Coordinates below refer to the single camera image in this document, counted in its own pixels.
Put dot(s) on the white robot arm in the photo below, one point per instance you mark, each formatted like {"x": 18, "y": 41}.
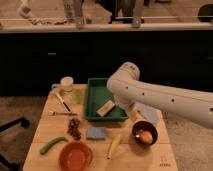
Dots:
{"x": 196, "y": 106}

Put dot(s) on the wooden block eraser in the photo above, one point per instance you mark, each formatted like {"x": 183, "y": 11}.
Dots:
{"x": 106, "y": 108}

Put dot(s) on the orange fruit in bowl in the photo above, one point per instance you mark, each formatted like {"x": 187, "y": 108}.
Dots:
{"x": 146, "y": 137}

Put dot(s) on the bunch of dark grapes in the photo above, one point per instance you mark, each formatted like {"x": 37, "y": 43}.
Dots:
{"x": 73, "y": 128}

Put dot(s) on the yellow banana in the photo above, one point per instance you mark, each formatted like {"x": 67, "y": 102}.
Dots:
{"x": 114, "y": 144}

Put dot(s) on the silver fork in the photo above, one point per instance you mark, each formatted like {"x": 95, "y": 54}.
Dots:
{"x": 58, "y": 113}

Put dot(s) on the black white marker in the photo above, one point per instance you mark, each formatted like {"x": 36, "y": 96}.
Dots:
{"x": 57, "y": 94}

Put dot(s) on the dark brown bowl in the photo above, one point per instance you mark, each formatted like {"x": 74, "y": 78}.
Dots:
{"x": 141, "y": 126}

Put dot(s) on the dark counter cabinet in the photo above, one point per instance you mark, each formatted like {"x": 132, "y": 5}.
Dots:
{"x": 31, "y": 62}

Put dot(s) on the green cucumber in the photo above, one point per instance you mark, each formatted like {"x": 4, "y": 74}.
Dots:
{"x": 51, "y": 143}

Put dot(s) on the white mug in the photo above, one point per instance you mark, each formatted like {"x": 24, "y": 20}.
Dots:
{"x": 66, "y": 84}

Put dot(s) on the blue sponge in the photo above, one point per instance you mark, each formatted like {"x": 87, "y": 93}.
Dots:
{"x": 96, "y": 133}

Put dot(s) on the green plastic tray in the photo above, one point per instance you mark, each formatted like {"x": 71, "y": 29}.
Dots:
{"x": 97, "y": 95}

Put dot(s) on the light blue cloth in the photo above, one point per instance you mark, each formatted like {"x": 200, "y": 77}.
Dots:
{"x": 148, "y": 112}

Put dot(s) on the red bowl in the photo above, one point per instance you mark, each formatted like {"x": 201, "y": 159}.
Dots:
{"x": 75, "y": 156}

